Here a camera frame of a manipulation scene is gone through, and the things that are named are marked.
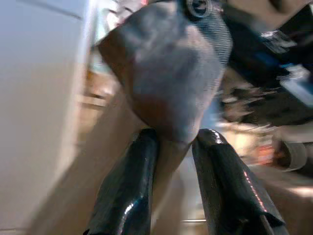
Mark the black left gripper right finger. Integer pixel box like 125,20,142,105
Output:
191,128,286,235

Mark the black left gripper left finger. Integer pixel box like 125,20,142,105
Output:
83,127,159,235

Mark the grey cloth garment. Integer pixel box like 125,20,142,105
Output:
97,0,233,147

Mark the white appliance cabinet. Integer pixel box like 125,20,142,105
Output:
0,0,98,232

